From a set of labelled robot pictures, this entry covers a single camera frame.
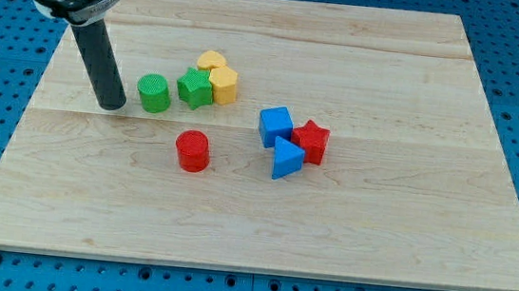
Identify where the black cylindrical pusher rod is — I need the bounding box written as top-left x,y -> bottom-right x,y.
71,19 -> 126,110

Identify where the green star block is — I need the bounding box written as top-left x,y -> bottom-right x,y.
177,68 -> 213,109

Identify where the red star block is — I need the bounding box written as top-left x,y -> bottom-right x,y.
291,120 -> 331,165

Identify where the green cylinder block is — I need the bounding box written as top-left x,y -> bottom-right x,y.
137,73 -> 171,113

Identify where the yellow heart block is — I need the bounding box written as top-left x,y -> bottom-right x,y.
196,49 -> 227,71

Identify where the yellow hexagon block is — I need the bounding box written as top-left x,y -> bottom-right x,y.
208,66 -> 239,105

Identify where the red cylinder block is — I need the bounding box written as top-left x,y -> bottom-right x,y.
176,129 -> 210,173

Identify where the blue cube block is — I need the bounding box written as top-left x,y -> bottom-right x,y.
259,107 -> 293,148

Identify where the wooden board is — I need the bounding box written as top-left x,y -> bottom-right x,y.
0,0 -> 519,291

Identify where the blue triangle block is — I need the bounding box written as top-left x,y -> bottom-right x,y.
272,136 -> 306,180

